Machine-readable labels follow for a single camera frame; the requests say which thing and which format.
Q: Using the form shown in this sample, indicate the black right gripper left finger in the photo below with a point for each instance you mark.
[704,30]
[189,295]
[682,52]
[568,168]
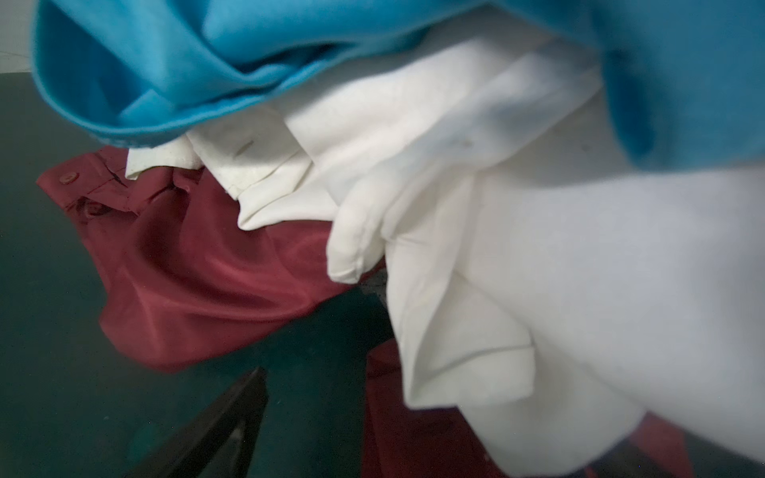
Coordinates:
[220,441]

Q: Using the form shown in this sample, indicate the turquoise blue cloth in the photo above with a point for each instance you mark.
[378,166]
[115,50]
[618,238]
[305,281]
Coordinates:
[684,79]

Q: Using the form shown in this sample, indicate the white shirt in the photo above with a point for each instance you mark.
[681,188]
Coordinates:
[537,282]

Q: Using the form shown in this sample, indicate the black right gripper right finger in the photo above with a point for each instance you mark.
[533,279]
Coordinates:
[623,461]

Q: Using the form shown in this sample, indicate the maroon satin shirt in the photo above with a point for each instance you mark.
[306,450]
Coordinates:
[188,290]

